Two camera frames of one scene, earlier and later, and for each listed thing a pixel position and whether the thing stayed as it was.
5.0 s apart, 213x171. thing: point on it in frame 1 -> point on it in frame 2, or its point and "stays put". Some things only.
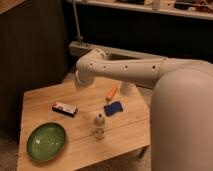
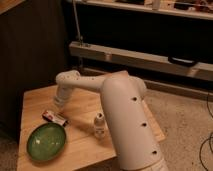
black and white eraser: [64, 108] -> [55, 117]
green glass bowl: [46, 141] stays put
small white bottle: [99, 126] stays put
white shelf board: [173, 11] stays put
